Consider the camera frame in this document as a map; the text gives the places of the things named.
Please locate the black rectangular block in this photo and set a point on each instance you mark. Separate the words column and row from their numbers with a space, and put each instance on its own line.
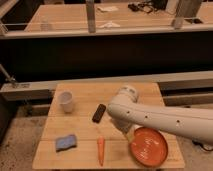
column 99, row 113

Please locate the blue sponge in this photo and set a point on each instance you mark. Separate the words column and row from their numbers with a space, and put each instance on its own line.
column 64, row 143

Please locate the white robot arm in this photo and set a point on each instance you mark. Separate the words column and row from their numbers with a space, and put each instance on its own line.
column 192, row 123

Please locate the white paper sheet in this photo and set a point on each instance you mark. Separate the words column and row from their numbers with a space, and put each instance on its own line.
column 107, row 9

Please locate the orange pepper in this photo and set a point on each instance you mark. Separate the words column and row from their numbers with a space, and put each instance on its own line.
column 101, row 150

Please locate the white plastic cup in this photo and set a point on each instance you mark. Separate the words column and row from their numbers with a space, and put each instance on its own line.
column 65, row 100

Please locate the grey metal post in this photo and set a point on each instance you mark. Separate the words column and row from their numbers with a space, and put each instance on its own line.
column 187, row 11
column 90, row 9

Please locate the grey metal post right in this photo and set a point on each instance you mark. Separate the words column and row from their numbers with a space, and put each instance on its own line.
column 187, row 11

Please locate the white crumpled paper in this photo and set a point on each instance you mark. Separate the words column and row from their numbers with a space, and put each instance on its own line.
column 110, row 24

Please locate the clear plastic bottle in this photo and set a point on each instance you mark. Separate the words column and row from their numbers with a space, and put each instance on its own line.
column 44, row 25

